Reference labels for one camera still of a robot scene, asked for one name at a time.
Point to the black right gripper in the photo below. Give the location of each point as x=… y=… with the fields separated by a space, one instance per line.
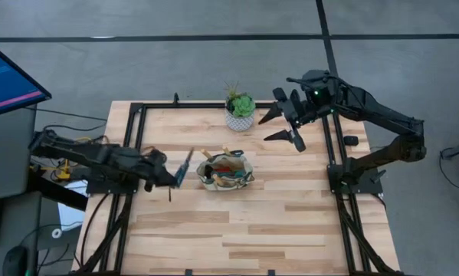
x=294 y=119

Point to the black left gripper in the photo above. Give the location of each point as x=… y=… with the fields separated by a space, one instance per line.
x=156 y=168

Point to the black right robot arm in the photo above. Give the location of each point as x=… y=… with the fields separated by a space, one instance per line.
x=374 y=115

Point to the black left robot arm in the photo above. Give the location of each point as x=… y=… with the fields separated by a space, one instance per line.
x=99 y=155

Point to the beige green-trimmed gardening bag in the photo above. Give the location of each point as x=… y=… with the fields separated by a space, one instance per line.
x=210 y=184

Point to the succulent in white patterned pot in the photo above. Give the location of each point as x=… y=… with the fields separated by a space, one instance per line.
x=240 y=111

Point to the white paper sheet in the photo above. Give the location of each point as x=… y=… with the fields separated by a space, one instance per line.
x=72 y=216

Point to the black desk support bar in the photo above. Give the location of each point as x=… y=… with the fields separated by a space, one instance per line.
x=56 y=193

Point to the white tape roll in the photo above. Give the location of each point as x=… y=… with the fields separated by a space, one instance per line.
x=56 y=232

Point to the grey desk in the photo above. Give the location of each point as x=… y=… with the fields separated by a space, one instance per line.
x=7 y=153

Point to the black computer mouse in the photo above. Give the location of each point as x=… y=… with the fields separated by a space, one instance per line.
x=14 y=262

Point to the computer monitor blue screen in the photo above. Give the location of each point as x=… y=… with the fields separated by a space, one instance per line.
x=7 y=80

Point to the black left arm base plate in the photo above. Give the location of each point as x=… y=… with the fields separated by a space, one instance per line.
x=112 y=188

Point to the black metal table frame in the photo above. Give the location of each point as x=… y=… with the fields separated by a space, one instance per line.
x=198 y=105

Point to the black frame hook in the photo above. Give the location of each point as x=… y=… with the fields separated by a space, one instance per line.
x=176 y=98

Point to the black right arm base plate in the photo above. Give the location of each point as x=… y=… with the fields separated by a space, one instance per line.
x=361 y=186

